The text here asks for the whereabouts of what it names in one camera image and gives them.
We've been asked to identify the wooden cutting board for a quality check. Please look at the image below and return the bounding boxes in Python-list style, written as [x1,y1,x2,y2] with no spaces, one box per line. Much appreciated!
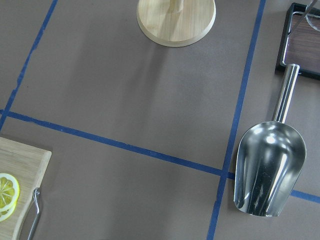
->
[0,137,52,240]

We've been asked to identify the wooden mug tree stand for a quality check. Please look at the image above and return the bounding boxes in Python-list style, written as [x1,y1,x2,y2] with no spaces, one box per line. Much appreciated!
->
[136,0,217,48]

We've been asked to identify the lemon slice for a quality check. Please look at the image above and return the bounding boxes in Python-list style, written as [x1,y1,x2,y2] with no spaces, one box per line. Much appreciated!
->
[0,173,20,212]
[0,200,18,222]

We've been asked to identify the dark wooden tray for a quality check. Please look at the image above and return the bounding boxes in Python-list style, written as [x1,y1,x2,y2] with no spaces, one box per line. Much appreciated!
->
[275,2,320,80]

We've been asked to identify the clear wine glass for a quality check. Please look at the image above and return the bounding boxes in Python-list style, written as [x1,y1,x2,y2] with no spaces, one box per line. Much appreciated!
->
[304,0,320,32]

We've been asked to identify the stainless steel scoop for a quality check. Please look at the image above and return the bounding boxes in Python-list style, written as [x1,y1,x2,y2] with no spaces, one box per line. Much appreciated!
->
[233,63,306,217]

